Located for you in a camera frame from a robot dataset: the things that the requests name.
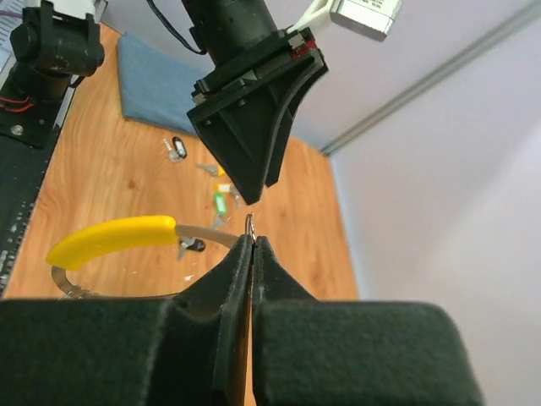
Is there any large keyring with yellow handle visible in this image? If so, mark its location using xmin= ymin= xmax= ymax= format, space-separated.
xmin=46 ymin=215 xmax=239 ymax=299

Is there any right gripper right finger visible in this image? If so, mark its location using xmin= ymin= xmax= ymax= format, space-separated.
xmin=252 ymin=237 xmax=484 ymax=405

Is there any black white tag key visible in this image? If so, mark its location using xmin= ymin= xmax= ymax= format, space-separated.
xmin=162 ymin=136 xmax=188 ymax=163

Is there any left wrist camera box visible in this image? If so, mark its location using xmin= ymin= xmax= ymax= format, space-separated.
xmin=291 ymin=0 xmax=405 ymax=42

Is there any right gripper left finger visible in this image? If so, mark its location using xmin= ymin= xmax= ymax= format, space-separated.
xmin=1 ymin=236 xmax=253 ymax=405

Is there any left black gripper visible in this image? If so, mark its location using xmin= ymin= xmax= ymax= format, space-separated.
xmin=181 ymin=0 xmax=330 ymax=203

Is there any folded blue cloth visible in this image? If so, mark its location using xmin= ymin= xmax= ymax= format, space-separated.
xmin=117 ymin=32 xmax=203 ymax=136

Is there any key with yellow tag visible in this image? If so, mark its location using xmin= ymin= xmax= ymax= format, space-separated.
xmin=196 ymin=163 xmax=225 ymax=177

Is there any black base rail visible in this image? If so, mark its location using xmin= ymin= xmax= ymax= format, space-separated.
xmin=1 ymin=90 xmax=74 ymax=292

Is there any key with green tag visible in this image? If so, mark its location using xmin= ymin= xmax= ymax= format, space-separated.
xmin=210 ymin=192 xmax=230 ymax=229

